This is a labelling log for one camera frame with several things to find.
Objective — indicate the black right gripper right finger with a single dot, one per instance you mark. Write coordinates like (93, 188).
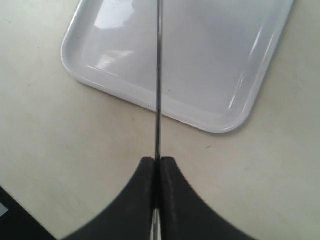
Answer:
(184, 215)

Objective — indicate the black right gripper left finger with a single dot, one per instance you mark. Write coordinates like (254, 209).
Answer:
(129, 216)

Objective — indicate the thin metal skewer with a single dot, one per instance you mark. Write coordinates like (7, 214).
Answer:
(156, 232)

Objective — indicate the white rectangular plastic tray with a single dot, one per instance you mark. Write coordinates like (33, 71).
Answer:
(215, 54)

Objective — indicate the black table edge frame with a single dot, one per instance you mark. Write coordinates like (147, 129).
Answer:
(17, 224)

